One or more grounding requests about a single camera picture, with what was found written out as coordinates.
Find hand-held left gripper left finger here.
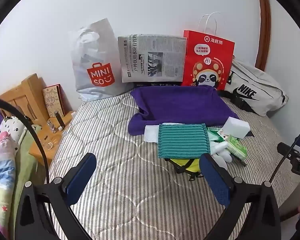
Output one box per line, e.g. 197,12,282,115
15,152,98,240

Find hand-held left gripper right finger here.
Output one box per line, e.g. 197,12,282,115
199,153,282,240

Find yellow pouch black strap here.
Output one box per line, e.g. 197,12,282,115
170,157,203,182

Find white socks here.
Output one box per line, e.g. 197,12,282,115
210,140,232,170

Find small green tissue pack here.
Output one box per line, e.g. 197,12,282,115
226,134,248,161

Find green wet wipes packet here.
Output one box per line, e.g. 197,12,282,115
206,127,231,143

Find teal mop pad white backing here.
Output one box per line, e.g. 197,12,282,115
144,122,210,159

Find white sponge block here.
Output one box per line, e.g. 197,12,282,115
224,116,251,139

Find purple towel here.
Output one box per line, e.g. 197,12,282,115
128,84,240,137

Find small glass jar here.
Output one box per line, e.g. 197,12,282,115
46,119,57,133
41,139,55,151

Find striped quilted bedspread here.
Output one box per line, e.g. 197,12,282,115
44,87,300,240

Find light green bedsheet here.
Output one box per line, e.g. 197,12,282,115
12,140,48,230

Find dark bottle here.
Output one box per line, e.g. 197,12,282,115
54,110,65,130

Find white waist bag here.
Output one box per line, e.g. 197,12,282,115
219,59,289,117

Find patterned book red cover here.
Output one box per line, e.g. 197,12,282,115
42,83,72,118

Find colourful printed blanket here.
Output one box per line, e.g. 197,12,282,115
0,132,18,235

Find white floral pillow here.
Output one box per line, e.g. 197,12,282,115
0,115,28,153

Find wooden headboard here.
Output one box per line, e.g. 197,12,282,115
0,73,49,125

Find black book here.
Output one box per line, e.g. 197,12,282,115
134,81,183,88

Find red paper bag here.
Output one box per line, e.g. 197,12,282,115
182,12,235,91

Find white plastic shopping bag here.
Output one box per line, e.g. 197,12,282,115
69,18,134,102

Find folded newspaper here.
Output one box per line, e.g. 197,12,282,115
117,33,188,83

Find black cable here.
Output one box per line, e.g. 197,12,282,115
268,123,300,184
0,96,50,184

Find brown wooden door frame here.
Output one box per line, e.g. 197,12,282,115
255,0,272,72

